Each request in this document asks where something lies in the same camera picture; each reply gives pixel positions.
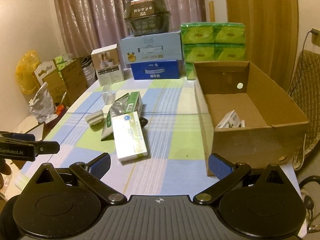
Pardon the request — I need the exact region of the orange handle tool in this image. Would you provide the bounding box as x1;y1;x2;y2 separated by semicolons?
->
55;91;67;115

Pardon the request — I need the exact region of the wooden door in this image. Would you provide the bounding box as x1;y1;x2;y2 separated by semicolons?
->
224;0;299;85

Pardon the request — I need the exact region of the white striped block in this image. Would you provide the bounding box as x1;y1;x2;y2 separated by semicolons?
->
85;110;104;127

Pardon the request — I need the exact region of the white striped bag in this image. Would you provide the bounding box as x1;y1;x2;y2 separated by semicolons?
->
82;56;97;85

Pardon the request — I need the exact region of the dark blue milk carton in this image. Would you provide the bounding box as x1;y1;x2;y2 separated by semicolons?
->
131;60;181;80

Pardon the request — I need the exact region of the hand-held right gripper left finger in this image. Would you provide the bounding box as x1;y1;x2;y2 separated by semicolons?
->
30;152;127;206

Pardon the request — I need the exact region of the green box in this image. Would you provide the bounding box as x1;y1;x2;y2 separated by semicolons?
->
124;92;143;113

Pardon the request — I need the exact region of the green tissue pack in carton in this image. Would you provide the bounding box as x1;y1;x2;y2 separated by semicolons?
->
54;55;73;78

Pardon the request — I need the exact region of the wicker chair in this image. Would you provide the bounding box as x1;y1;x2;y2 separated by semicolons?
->
287;50;320;170

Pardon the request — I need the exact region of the low open brown box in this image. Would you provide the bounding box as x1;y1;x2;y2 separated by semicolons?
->
25;121;54;140

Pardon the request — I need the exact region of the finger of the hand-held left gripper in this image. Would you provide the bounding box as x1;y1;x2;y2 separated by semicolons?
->
34;141;61;156
11;133;36;142

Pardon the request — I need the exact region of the large white medicine box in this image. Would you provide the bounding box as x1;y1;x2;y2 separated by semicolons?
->
111;112;148;162

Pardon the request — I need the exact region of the clear small plastic cup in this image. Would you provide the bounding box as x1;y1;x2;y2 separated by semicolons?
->
102;85;117;105

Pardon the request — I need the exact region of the white crumpled plastic bag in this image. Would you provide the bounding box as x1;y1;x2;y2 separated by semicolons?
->
29;82;56;123

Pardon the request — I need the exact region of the tall brown carton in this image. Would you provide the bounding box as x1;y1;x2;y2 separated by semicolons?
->
60;59;88;107

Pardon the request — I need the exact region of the checkered cloth desktop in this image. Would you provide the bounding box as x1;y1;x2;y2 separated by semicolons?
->
19;76;302;197

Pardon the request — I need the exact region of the narrow white box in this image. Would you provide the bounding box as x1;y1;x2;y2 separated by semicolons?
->
216;110;245;129

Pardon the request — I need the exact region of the person's left hand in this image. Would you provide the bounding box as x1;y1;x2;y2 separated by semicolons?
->
0;159;12;190

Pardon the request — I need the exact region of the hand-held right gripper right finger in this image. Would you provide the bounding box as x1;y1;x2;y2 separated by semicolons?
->
192;152;290;205

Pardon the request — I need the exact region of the black curved frame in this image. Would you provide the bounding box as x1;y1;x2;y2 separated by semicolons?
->
299;175;320;230

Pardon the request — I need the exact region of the beige curtain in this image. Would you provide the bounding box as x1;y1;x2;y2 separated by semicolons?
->
51;0;208;58

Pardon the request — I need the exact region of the silver foil pouch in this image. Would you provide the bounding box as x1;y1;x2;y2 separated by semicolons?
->
101;94;130;142

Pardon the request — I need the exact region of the white picture product box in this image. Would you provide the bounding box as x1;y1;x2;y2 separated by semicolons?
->
90;44;125;87

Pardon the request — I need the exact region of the brown cardboard box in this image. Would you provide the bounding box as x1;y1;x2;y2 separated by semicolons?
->
193;60;310;177

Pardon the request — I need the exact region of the yellow plastic bag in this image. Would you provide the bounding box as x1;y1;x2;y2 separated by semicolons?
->
15;50;42;95

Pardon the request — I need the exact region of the white cardboard hanger card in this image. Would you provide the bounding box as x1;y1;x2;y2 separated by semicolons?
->
34;60;57;83

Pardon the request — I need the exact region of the light blue milk carton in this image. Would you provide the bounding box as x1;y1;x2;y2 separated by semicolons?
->
119;31;184;68

